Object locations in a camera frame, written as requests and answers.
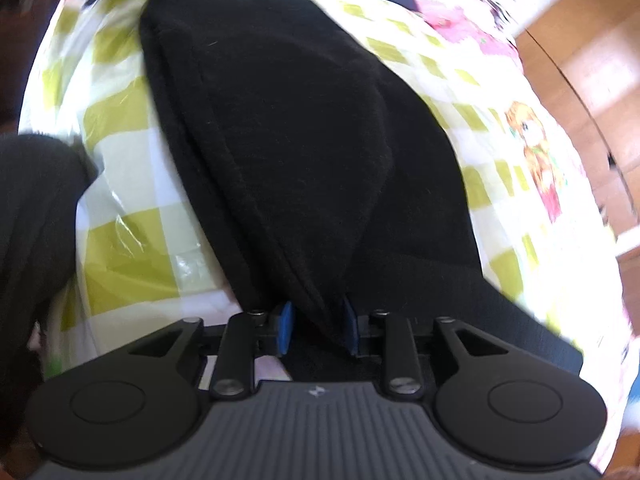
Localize dark cloth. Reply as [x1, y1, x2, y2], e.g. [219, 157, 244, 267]
[0, 132, 98, 431]

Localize black cable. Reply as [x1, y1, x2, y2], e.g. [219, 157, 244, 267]
[522, 27, 628, 191]

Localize printed checkered blanket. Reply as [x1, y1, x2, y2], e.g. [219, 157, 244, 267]
[17, 0, 632, 471]

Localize black pants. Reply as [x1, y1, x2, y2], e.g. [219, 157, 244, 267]
[139, 0, 586, 382]

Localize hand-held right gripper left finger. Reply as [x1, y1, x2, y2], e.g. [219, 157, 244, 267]
[128, 301, 297, 402]

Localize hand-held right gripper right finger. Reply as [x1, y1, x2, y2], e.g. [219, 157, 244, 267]
[342, 296, 507, 402]

